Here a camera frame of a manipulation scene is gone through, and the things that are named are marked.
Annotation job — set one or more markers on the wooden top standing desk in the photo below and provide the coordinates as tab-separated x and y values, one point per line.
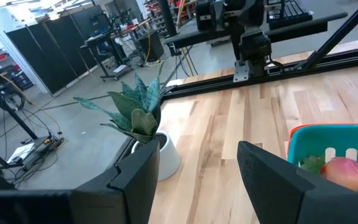
98	40

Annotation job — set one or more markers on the green snake plant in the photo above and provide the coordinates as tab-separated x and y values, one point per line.
135	109

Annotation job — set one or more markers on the white plant pot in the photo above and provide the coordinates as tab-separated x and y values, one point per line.
169	158

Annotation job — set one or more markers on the black keyboard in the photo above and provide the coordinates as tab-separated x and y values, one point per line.
291	12

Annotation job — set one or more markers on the black computer tower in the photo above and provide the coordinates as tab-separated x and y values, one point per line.
152	46

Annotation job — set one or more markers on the black diagonal frame strut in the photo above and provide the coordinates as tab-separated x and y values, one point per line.
337	35

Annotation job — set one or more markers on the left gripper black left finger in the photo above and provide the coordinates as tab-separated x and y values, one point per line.
135	193

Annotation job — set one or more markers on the black workbench leg frame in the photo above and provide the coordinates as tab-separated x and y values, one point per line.
14	116

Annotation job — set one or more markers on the black table end rail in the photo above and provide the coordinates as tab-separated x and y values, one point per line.
291	73

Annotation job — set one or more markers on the dark green toy leaf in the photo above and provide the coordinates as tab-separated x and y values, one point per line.
314	164

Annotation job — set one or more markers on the black partition panels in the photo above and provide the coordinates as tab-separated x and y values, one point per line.
57	53

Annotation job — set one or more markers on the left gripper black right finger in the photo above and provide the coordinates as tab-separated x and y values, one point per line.
275	193

